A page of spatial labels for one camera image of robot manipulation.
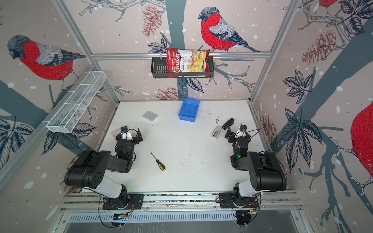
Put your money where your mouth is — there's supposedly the grey black stapler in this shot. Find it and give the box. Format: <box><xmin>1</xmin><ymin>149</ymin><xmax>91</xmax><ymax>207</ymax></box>
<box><xmin>211</xmin><ymin>118</ymin><xmax>235</xmax><ymax>139</ymax></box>

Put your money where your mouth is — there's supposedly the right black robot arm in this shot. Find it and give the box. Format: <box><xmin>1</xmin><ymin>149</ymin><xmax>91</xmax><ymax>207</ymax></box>
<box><xmin>216</xmin><ymin>124</ymin><xmax>287</xmax><ymax>210</ymax></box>

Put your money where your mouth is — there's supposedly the blue plastic bin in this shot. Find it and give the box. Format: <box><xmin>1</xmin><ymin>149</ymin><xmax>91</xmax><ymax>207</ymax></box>
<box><xmin>178</xmin><ymin>98</ymin><xmax>200</xmax><ymax>122</ymax></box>

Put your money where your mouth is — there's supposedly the black wire wall basket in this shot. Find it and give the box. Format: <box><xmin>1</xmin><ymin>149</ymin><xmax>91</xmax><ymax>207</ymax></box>
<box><xmin>151</xmin><ymin>57</ymin><xmax>214</xmax><ymax>79</ymax></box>

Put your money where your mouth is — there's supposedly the white mesh wall shelf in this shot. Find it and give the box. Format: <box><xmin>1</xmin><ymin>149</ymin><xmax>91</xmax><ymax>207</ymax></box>
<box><xmin>46</xmin><ymin>71</ymin><xmax>106</xmax><ymax>133</ymax></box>

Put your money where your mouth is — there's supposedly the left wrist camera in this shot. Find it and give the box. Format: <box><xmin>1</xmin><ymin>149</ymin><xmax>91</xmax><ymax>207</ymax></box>
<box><xmin>119</xmin><ymin>126</ymin><xmax>137</xmax><ymax>140</ymax></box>

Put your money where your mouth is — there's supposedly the red cassava chips bag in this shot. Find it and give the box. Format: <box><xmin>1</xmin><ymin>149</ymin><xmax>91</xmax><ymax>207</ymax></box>
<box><xmin>166</xmin><ymin>48</ymin><xmax>212</xmax><ymax>78</ymax></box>

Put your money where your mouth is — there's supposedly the pink flat object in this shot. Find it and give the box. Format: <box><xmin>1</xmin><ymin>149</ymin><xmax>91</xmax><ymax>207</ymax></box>
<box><xmin>111</xmin><ymin>128</ymin><xmax>121</xmax><ymax>141</ymax></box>

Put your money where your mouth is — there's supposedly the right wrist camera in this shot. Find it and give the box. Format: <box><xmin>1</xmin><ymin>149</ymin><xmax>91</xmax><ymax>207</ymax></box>
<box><xmin>235</xmin><ymin>124</ymin><xmax>247</xmax><ymax>138</ymax></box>

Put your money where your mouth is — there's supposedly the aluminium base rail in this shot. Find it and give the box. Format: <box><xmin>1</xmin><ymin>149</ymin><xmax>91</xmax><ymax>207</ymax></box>
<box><xmin>58</xmin><ymin>191</ymin><xmax>303</xmax><ymax>212</ymax></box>

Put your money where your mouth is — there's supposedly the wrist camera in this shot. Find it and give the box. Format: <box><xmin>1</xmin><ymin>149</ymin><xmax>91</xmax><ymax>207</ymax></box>
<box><xmin>235</xmin><ymin>124</ymin><xmax>247</xmax><ymax>138</ymax></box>
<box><xmin>119</xmin><ymin>126</ymin><xmax>137</xmax><ymax>140</ymax></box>

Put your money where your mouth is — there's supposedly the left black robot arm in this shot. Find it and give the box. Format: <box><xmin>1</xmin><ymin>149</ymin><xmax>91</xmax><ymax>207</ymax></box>
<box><xmin>64</xmin><ymin>126</ymin><xmax>144</xmax><ymax>211</ymax></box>

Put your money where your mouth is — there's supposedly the small white square box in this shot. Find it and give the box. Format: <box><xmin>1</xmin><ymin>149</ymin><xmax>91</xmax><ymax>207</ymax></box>
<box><xmin>142</xmin><ymin>111</ymin><xmax>158</xmax><ymax>122</ymax></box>

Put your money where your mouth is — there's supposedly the black yellow screwdriver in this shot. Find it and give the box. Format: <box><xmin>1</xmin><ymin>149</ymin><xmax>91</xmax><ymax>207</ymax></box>
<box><xmin>150</xmin><ymin>152</ymin><xmax>166</xmax><ymax>171</ymax></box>

